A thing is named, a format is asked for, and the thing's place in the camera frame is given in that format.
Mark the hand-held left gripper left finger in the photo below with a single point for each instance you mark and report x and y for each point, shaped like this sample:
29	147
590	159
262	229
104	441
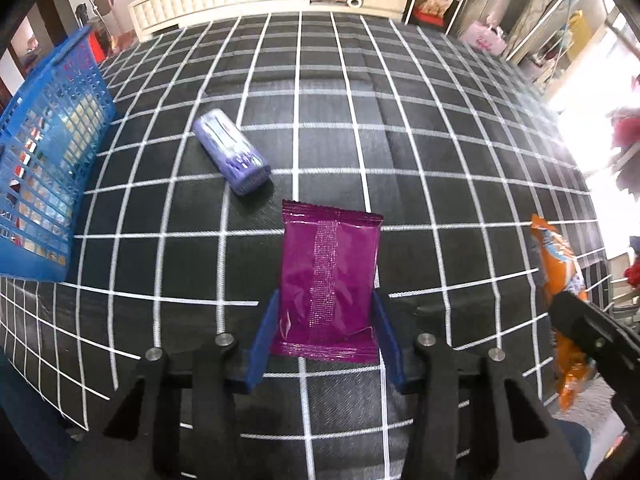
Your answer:
261	340

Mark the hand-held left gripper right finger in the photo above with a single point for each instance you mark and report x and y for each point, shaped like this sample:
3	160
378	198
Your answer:
389	340

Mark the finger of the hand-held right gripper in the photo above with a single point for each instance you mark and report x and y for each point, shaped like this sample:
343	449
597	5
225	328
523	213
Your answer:
585	325

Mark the orange snack packet blue print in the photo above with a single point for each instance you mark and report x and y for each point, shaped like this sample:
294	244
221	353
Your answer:
555	260

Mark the magenta snack packet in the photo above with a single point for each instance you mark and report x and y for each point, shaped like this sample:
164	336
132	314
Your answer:
325	280

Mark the blue plastic mesh basket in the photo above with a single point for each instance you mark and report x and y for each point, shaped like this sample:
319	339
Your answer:
30	265

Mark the person's blue trouser leg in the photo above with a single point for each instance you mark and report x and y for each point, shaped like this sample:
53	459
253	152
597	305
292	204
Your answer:
575	445

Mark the purple roll packet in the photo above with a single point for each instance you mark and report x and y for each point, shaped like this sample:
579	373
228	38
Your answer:
230	145

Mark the pink gift bag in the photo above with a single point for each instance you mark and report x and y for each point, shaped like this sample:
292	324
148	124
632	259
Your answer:
482	39

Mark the snack bag red label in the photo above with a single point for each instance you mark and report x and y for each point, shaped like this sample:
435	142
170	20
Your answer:
432	4

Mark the round brown hand fan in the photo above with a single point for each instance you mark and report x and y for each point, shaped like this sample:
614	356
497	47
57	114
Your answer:
102	2

